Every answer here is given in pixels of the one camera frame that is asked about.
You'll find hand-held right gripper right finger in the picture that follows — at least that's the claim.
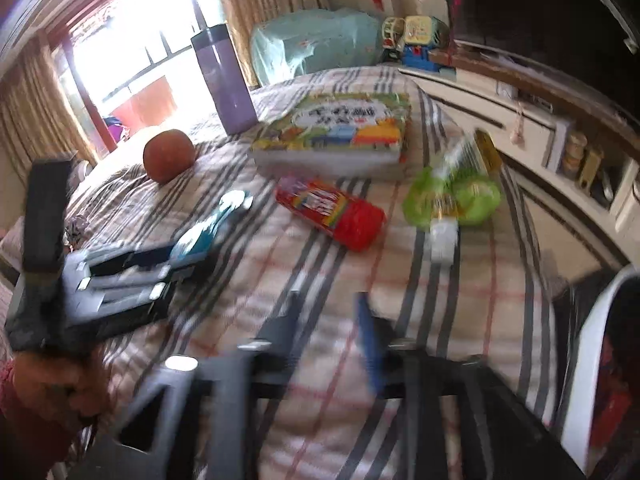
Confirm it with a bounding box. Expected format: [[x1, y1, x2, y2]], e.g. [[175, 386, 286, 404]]
[[355, 291, 587, 480]]

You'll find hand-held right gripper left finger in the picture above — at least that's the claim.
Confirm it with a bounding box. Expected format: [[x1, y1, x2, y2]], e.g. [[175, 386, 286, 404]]
[[112, 290, 306, 480]]

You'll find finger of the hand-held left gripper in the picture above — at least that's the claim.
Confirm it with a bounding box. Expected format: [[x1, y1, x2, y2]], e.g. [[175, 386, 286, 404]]
[[89, 281, 174, 339], [86, 243, 214, 282]]

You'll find black bin with white rim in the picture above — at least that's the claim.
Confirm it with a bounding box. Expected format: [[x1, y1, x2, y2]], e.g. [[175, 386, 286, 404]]
[[550, 264, 640, 472]]

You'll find person's left forearm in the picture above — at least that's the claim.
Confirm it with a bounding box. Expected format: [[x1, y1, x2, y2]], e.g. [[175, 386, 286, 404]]
[[0, 355, 96, 467]]

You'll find person's left hand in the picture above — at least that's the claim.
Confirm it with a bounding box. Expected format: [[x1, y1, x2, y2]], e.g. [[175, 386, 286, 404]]
[[11, 347, 111, 428]]

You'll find plaid blanket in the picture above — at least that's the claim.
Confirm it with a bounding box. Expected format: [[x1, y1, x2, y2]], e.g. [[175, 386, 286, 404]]
[[65, 65, 632, 480]]

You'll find red apple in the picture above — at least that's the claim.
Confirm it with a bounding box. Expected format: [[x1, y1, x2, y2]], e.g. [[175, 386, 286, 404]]
[[143, 128, 196, 185]]

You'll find red bottle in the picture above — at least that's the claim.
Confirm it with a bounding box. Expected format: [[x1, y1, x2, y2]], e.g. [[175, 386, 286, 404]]
[[274, 175, 389, 254]]

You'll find green snack packet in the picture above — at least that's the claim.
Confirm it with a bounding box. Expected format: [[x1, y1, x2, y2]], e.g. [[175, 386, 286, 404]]
[[402, 129, 504, 264]]

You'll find beige curtain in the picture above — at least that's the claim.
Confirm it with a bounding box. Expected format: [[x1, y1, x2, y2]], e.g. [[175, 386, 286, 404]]
[[0, 35, 97, 202], [209, 0, 342, 88]]

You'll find purple tumbler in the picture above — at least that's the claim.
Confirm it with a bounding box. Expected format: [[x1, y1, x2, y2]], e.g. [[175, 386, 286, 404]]
[[190, 22, 259, 137]]

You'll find colourful children's book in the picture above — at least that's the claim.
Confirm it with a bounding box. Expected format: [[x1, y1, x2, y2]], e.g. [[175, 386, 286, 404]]
[[249, 91, 412, 182]]

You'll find balcony window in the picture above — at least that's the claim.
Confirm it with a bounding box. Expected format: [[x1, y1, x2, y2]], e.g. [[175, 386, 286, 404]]
[[64, 0, 227, 152]]

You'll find white hanging spoon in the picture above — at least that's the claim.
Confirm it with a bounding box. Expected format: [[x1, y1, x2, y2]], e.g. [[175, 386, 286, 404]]
[[509, 101, 527, 149]]

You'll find cream television cabinet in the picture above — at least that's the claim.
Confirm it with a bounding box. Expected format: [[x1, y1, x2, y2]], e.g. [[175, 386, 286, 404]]
[[397, 52, 640, 272]]

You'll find white upright box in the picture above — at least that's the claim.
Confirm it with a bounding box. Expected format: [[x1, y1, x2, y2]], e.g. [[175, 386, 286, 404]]
[[542, 119, 572, 174]]

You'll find beige jar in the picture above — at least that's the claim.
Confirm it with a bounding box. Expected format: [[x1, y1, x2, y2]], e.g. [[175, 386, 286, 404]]
[[562, 130, 587, 177]]

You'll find light blue plastic package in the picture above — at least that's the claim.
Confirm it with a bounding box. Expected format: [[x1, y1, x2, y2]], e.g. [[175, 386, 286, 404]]
[[249, 7, 385, 89]]

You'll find wooden rack toy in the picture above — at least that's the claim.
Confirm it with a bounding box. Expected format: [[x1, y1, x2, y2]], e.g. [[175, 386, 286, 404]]
[[579, 146, 604, 192]]

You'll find white green toy bus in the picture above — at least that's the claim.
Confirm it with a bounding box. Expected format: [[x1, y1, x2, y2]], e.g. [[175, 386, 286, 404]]
[[382, 16, 407, 63]]

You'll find thin magenta rod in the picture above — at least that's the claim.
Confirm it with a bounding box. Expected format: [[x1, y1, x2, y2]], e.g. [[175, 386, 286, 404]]
[[449, 0, 464, 72]]

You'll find black television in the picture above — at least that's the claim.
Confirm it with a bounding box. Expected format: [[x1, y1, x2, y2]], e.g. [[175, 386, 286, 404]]
[[440, 0, 640, 112]]

